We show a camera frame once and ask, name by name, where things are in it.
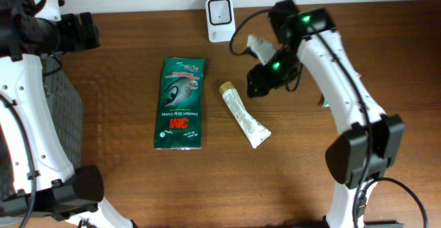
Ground grey plastic basket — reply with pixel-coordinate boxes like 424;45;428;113
0;57;85;218

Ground green 3M gloves packet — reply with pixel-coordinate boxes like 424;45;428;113
154;57;205;150

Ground left black cable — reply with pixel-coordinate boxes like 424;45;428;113
0;93;38;228

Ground black cable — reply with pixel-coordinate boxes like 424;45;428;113
229;8;429;228
0;93;38;228

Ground right black cable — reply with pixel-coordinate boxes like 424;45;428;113
229;8;429;228

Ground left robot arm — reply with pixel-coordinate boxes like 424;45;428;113
1;0;134;227

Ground white barcode scanner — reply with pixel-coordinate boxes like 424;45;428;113
205;0;236;43

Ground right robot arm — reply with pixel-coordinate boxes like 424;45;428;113
247;0;405;227

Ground white cream tube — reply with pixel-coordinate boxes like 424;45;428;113
218;81;271;149

